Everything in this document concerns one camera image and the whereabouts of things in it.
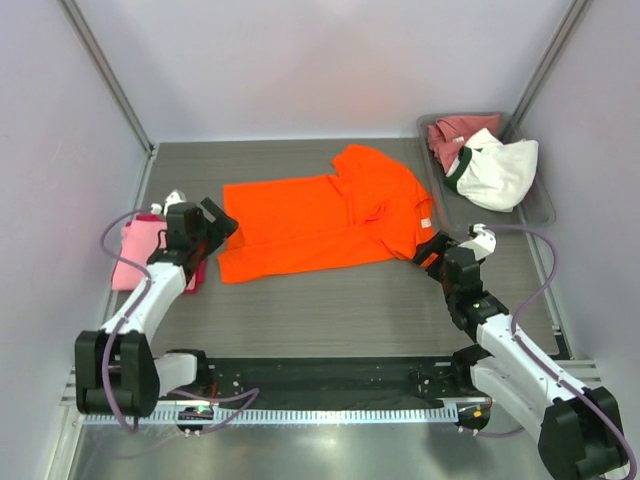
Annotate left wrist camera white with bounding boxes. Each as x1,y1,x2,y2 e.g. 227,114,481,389
151,190,187,216

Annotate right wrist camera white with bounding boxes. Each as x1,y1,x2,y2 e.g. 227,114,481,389
461,223,497,262

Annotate slotted cable duct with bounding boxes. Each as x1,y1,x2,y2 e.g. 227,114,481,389
82,405,459,425

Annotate folded light pink t shirt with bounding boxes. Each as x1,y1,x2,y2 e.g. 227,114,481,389
111,216,166,292

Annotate white t shirt green collar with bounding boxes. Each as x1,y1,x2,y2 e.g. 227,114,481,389
445,128,539,212

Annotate folded magenta t shirt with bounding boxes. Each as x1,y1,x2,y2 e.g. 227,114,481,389
127,213,209,295

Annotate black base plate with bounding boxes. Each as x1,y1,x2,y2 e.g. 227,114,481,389
203,356,493,430

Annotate left aluminium corner post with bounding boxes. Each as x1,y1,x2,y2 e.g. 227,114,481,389
58,0,154,156

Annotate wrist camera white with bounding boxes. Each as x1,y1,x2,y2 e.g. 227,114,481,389
151,190,187,216
461,223,497,262

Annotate orange t shirt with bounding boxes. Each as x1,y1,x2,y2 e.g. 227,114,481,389
218,144,435,284

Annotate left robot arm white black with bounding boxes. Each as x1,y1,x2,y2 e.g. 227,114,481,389
74,191,238,423

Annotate right aluminium corner post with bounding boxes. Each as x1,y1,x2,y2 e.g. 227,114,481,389
512,0,594,126

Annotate dusty red t shirt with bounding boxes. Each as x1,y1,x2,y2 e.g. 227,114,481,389
427,114,501,173

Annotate aluminium corner post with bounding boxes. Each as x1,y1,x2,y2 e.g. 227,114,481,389
512,0,594,126
58,0,154,156

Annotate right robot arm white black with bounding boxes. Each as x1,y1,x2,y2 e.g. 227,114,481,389
413,224,638,479

